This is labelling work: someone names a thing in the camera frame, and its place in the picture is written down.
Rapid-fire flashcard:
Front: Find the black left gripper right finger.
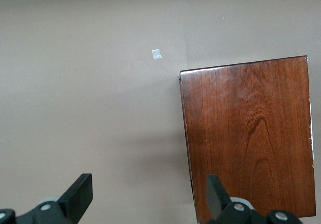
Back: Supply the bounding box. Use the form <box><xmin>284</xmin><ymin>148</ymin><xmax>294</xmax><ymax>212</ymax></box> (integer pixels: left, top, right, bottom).
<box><xmin>205</xmin><ymin>174</ymin><xmax>255</xmax><ymax>224</ymax></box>

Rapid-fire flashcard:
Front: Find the small grey tape patch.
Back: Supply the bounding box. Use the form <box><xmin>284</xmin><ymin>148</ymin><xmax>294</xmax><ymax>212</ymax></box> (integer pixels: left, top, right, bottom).
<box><xmin>151</xmin><ymin>48</ymin><xmax>163</xmax><ymax>60</ymax></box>

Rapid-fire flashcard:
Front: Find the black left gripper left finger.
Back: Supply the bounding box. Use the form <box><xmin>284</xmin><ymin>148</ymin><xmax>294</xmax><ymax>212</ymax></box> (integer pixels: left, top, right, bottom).
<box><xmin>29</xmin><ymin>173</ymin><xmax>93</xmax><ymax>224</ymax></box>

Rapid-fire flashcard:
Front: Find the dark red wooden cabinet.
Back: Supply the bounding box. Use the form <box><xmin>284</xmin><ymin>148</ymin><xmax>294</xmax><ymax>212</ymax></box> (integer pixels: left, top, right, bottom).
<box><xmin>179</xmin><ymin>55</ymin><xmax>317</xmax><ymax>224</ymax></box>

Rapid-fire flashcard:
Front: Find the silver metal handle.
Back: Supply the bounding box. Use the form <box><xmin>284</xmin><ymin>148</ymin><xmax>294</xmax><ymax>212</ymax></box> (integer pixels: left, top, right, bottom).
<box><xmin>308</xmin><ymin>102</ymin><xmax>315</xmax><ymax>170</ymax></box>

